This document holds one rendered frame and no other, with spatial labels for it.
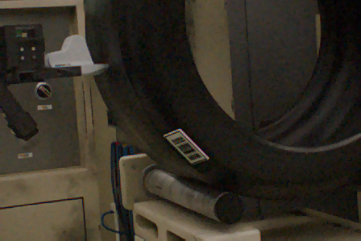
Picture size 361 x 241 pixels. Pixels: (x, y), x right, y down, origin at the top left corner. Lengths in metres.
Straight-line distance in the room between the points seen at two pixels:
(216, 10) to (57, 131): 0.46
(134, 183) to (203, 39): 0.31
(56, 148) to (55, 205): 0.13
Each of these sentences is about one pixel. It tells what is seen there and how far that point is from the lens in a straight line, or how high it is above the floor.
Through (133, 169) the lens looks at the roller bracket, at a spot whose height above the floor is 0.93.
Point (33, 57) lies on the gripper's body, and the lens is 1.08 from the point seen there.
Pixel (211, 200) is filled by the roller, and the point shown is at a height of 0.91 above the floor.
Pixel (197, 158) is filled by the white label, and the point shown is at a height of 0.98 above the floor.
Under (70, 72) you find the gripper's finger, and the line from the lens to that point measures 1.07.
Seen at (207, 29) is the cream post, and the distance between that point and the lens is 1.47.
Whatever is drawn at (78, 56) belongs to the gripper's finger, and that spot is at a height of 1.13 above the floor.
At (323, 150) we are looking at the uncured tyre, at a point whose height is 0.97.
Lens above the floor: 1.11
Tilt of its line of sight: 3 degrees down
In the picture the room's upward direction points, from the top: 4 degrees counter-clockwise
